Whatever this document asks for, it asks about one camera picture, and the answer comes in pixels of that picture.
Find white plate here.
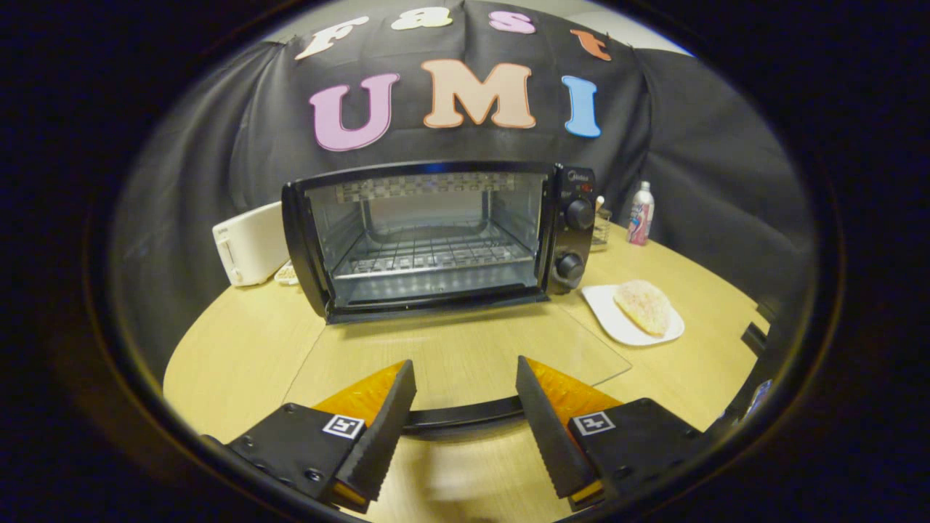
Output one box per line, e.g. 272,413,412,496
581,283,685,346

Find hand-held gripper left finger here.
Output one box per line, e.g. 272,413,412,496
202,360,418,513

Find black toaster oven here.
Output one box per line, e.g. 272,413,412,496
282,161,631,437

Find white pink-labelled bottle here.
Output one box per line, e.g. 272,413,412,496
627,181,655,246

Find small wire holder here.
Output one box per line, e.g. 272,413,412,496
592,196,612,252

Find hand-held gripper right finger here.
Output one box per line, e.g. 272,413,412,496
516,355,709,513

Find sugared bread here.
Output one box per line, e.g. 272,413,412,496
614,280,674,338

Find white bread toaster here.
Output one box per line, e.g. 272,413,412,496
212,202,290,287

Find dark furniture frame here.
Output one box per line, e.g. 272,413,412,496
727,301,784,437

